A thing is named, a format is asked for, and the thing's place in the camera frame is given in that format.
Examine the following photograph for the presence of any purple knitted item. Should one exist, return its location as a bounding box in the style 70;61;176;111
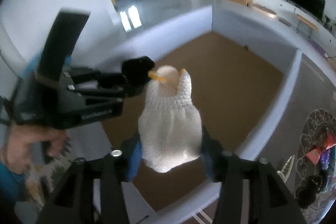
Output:
319;148;334;170

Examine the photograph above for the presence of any black fabric pouch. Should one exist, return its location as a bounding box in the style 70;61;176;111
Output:
295;175;327;209

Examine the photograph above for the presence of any red small pouch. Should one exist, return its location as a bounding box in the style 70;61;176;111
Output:
305;147;322;165

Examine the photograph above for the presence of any wooden bench with metal legs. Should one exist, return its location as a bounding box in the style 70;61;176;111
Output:
295;14;319;40

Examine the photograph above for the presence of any white knitted pouch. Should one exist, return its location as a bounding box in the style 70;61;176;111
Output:
138;65;202;173

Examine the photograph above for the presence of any white cabinet sideboard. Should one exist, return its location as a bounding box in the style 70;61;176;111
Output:
253;0;335;43

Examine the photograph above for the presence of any person's left hand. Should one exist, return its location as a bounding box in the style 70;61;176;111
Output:
1;123;67;174

